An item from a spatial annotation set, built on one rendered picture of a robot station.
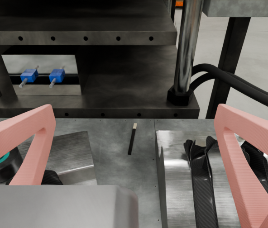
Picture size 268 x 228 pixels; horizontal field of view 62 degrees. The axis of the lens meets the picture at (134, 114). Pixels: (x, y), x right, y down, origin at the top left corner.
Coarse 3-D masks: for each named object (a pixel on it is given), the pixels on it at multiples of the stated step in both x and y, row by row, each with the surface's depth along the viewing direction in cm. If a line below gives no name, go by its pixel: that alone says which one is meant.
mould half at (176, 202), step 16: (160, 144) 59; (176, 144) 49; (240, 144) 59; (160, 160) 51; (176, 160) 45; (160, 176) 51; (176, 176) 43; (224, 176) 43; (160, 192) 51; (176, 192) 41; (192, 192) 41; (224, 192) 41; (160, 208) 51; (176, 208) 40; (192, 208) 40; (224, 208) 40; (176, 224) 39; (192, 224) 39; (224, 224) 39; (240, 224) 39
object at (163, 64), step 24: (0, 48) 134; (120, 48) 134; (144, 48) 133; (168, 48) 133; (0, 72) 109; (96, 72) 108; (120, 72) 108; (144, 72) 108; (168, 72) 108; (24, 96) 92; (48, 96) 91; (72, 96) 91; (96, 96) 91; (120, 96) 91; (144, 96) 91
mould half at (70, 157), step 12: (84, 132) 55; (24, 144) 52; (60, 144) 52; (72, 144) 52; (84, 144) 52; (24, 156) 49; (48, 156) 49; (60, 156) 49; (72, 156) 49; (84, 156) 49; (48, 168) 46; (60, 168) 46; (72, 168) 46; (84, 168) 46; (72, 180) 47; (84, 180) 48
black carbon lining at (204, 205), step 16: (192, 144) 46; (208, 144) 46; (192, 160) 52; (208, 160) 44; (256, 160) 46; (192, 176) 43; (208, 176) 43; (256, 176) 44; (208, 192) 42; (208, 208) 41; (208, 224) 39
